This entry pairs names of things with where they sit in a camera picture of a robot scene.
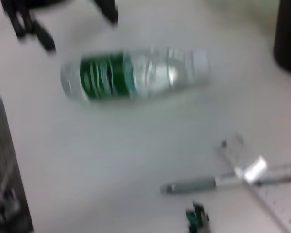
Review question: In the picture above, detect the grey ribbed metal column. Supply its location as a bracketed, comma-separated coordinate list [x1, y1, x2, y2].
[0, 91, 34, 233]

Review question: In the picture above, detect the grey and white pen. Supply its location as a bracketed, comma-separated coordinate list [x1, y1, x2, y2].
[159, 163, 291, 195]

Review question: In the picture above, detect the clear water bottle green label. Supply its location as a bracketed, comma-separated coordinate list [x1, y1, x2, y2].
[60, 47, 210, 104]

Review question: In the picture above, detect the clear plastic ruler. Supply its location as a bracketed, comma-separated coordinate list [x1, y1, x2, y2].
[218, 133, 291, 233]

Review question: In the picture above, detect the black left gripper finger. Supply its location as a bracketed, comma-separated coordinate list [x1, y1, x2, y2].
[2, 0, 58, 53]
[93, 0, 119, 26]

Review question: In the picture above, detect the black mesh pen cup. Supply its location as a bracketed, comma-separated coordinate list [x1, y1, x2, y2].
[273, 0, 291, 75]

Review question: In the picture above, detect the green plastic wrapper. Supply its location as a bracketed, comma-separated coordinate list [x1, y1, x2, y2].
[185, 200, 210, 233]

